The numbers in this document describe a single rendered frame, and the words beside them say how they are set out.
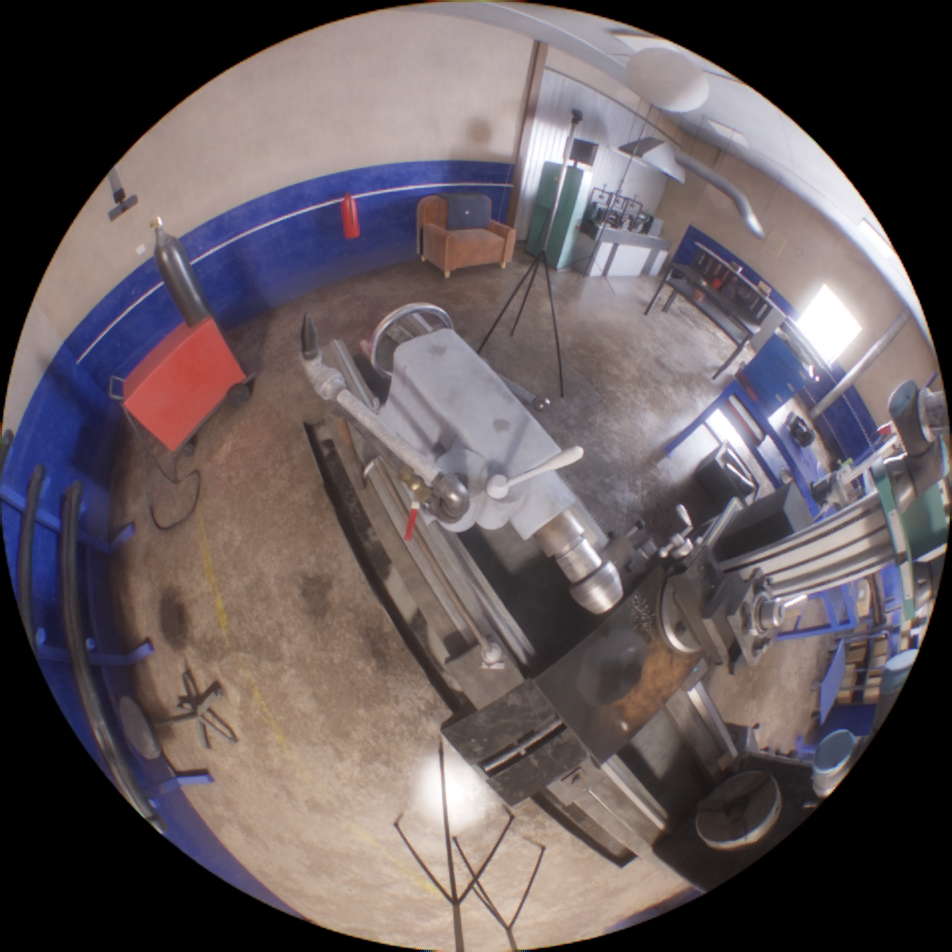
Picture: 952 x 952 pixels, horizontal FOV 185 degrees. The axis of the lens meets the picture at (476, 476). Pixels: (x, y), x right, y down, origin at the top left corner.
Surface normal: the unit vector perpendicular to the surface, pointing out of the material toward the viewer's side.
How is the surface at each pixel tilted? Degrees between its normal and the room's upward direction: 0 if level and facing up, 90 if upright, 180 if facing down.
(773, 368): 90
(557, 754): 0
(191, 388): 90
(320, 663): 0
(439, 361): 0
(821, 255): 90
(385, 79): 90
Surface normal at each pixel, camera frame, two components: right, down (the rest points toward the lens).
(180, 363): 0.80, 0.57
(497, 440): 0.10, -0.43
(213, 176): 0.55, 0.77
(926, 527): -0.85, 0.43
